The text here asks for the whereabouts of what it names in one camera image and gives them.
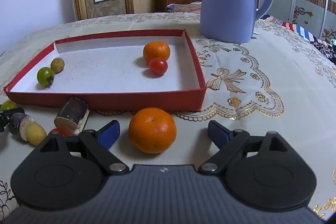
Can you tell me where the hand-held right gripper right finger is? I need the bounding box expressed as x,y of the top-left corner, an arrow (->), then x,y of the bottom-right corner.
198,120 -> 292,174

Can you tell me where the orange mandarin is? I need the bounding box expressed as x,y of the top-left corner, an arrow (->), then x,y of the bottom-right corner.
128,108 -> 177,154
143,41 -> 171,63

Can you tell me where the dark patterned cloth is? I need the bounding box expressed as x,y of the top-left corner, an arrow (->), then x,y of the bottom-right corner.
310,39 -> 336,64

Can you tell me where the red white blue striped quilt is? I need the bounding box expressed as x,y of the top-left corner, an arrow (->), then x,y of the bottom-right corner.
262,14 -> 319,42

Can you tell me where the green tomato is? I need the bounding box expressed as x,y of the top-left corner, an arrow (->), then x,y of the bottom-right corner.
37,67 -> 55,87
0,101 -> 17,111

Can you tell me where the dark sugarcane piece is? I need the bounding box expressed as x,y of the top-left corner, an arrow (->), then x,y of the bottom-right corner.
54,97 -> 90,135

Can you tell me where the red cardboard box tray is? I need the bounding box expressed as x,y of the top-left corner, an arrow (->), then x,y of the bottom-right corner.
4,29 -> 207,112

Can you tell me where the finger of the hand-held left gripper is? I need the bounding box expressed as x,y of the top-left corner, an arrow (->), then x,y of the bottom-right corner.
0,108 -> 25,132

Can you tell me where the small yellow round fruit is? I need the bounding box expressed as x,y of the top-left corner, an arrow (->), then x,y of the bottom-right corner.
50,57 -> 65,74
26,123 -> 47,146

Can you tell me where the brown blanket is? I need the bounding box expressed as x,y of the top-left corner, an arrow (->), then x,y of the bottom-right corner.
165,1 -> 202,14

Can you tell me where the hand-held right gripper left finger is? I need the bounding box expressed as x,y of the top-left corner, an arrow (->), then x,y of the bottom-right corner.
37,120 -> 130,175

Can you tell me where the red cherry tomato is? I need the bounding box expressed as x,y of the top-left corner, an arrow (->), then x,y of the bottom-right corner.
149,57 -> 168,75
50,128 -> 69,136

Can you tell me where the dark eggplant chunk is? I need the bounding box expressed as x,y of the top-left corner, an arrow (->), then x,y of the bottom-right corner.
8,112 -> 36,141

